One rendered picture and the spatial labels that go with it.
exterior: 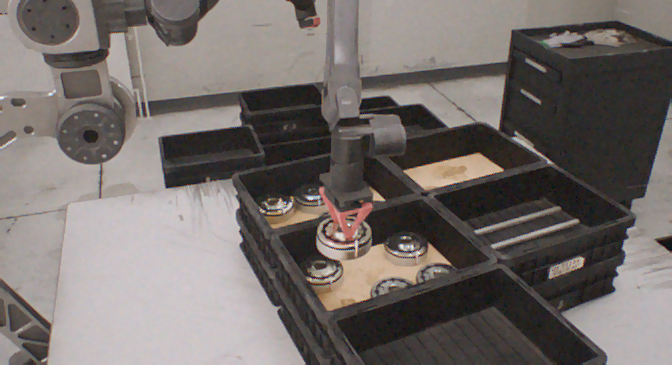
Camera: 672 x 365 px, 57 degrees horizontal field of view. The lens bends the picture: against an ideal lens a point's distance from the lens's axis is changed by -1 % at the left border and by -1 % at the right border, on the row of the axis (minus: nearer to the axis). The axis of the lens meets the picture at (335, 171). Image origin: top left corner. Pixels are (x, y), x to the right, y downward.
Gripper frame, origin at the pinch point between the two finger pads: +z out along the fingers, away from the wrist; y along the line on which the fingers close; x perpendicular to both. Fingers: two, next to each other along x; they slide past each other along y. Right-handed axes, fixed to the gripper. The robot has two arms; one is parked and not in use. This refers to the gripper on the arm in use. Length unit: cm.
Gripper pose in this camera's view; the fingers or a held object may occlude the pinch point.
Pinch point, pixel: (343, 226)
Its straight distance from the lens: 116.8
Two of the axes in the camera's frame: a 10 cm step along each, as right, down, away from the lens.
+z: -0.3, 8.7, 4.8
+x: -9.2, 1.7, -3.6
